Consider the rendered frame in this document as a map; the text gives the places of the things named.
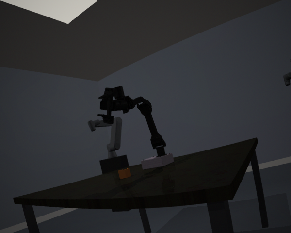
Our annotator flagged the orange block with black square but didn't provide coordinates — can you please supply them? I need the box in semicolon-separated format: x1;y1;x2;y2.
118;168;131;179

